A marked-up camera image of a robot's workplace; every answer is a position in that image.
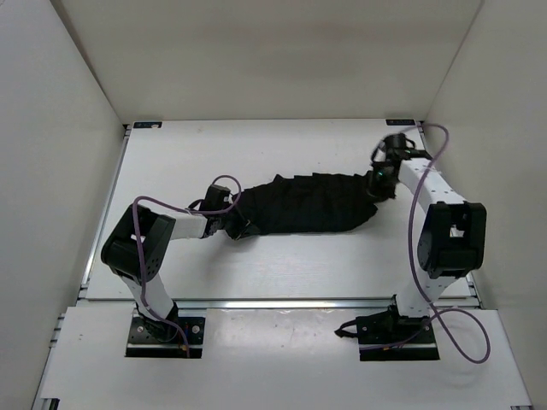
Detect black pleated skirt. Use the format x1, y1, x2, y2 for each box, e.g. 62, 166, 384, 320
236, 173, 387, 236

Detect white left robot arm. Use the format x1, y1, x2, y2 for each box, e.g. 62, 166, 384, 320
101, 183, 250, 343

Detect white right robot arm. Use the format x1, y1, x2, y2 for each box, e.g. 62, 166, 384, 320
370, 158, 487, 343

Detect right corner label sticker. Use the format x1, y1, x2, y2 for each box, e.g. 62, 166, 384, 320
385, 119, 415, 126

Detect corner label sticker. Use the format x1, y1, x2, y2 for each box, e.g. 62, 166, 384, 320
132, 121, 162, 129
385, 119, 415, 126

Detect left corner label sticker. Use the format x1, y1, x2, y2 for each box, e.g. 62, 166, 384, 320
132, 121, 162, 129

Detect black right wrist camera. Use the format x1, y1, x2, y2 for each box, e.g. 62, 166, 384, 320
370, 132, 432, 163

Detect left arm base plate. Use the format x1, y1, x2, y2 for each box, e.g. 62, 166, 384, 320
125, 310, 206, 359

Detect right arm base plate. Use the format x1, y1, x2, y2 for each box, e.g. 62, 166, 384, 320
334, 311, 440, 362

